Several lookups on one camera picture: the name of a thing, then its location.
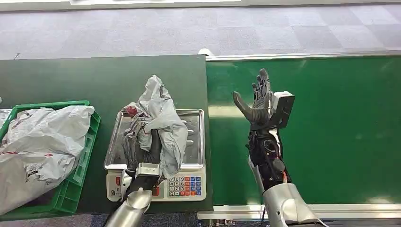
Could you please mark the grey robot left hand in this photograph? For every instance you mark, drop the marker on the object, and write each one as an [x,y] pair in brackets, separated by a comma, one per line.
[147,156]

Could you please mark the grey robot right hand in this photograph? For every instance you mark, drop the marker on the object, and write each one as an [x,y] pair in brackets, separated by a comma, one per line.
[258,109]

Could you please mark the grey plastic parcel bag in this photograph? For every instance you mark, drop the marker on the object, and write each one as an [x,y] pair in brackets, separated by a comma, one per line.
[166,125]

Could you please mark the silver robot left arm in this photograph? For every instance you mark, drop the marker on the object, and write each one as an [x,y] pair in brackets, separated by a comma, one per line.
[131,206]

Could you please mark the white electronic scale body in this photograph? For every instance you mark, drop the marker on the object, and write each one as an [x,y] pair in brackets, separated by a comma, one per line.
[184,186]

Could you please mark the steel weighing tray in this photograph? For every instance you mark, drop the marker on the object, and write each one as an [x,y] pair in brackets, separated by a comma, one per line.
[195,147]

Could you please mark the green conveyor belt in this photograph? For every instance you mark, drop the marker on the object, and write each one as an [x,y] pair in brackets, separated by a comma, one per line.
[329,131]

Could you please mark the green plastic crate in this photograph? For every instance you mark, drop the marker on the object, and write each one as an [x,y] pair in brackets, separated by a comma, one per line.
[70,191]

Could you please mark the large white parcel bag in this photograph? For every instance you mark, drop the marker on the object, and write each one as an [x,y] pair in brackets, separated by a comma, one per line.
[40,141]

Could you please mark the small white parcel bag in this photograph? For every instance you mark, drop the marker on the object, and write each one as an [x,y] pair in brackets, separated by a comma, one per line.
[4,117]

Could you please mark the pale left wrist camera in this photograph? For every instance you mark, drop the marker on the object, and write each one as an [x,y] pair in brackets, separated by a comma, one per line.
[148,169]

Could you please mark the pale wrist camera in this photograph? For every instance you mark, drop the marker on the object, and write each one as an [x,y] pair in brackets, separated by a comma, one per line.
[148,169]
[283,108]

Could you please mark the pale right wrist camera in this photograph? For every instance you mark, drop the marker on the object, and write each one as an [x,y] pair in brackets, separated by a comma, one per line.
[283,108]

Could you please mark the silver conveyor frame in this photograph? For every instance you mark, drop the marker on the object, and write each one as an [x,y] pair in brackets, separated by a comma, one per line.
[344,210]

